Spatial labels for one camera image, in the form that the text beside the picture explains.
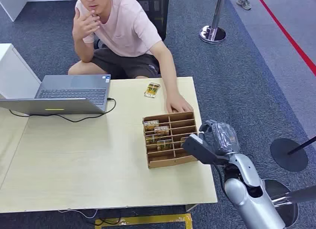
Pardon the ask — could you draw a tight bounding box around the person's right hand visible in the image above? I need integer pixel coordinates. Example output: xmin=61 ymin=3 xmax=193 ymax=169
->
xmin=72 ymin=6 xmax=100 ymax=42

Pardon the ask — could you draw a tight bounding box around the person's left hand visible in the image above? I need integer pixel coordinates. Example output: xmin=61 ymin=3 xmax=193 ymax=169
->
xmin=165 ymin=91 xmax=194 ymax=115

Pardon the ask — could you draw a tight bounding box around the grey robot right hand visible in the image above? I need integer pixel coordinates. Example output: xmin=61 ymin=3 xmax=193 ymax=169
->
xmin=198 ymin=119 xmax=241 ymax=156

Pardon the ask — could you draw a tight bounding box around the person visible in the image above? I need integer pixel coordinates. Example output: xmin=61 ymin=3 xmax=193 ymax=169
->
xmin=68 ymin=0 xmax=194 ymax=115

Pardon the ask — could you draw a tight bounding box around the person's grey shoe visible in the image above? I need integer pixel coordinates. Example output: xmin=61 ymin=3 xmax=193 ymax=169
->
xmin=235 ymin=0 xmax=253 ymax=11

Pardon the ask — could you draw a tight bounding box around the cardboard divider box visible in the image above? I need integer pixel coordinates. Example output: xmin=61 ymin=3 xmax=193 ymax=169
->
xmin=143 ymin=111 xmax=198 ymax=169

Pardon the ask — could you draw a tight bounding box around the grey laptop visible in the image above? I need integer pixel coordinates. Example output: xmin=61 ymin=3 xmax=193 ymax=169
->
xmin=0 ymin=74 xmax=112 ymax=116

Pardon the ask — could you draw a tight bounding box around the black stanchion with round base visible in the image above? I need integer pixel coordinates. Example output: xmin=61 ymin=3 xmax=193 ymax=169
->
xmin=269 ymin=135 xmax=316 ymax=173

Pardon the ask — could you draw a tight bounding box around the white counter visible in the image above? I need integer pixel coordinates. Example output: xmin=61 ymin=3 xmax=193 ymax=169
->
xmin=0 ymin=0 xmax=78 ymax=23

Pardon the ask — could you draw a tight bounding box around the black chair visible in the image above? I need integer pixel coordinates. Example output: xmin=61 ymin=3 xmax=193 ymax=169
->
xmin=127 ymin=0 xmax=170 ymax=42

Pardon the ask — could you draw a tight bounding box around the chrome stanchion with round base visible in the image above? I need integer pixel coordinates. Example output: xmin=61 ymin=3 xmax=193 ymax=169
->
xmin=261 ymin=178 xmax=316 ymax=229

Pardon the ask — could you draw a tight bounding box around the white cabinet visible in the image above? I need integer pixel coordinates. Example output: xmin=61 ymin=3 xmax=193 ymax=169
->
xmin=0 ymin=43 xmax=41 ymax=100

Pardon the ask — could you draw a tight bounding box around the yellow floor tape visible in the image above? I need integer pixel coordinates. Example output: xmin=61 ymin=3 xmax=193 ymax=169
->
xmin=94 ymin=213 xmax=193 ymax=229

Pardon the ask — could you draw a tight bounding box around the black laptop cable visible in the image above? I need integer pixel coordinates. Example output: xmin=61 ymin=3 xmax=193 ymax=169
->
xmin=8 ymin=97 xmax=117 ymax=123

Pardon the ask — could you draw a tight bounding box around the chrome stanchion post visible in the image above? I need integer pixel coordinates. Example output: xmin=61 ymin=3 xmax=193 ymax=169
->
xmin=198 ymin=0 xmax=228 ymax=45

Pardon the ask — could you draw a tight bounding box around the thin black floor cable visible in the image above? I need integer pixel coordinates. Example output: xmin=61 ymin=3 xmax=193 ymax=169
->
xmin=95 ymin=214 xmax=122 ymax=227

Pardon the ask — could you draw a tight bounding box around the white cable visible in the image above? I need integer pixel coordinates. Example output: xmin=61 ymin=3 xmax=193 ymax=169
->
xmin=58 ymin=208 xmax=98 ymax=220

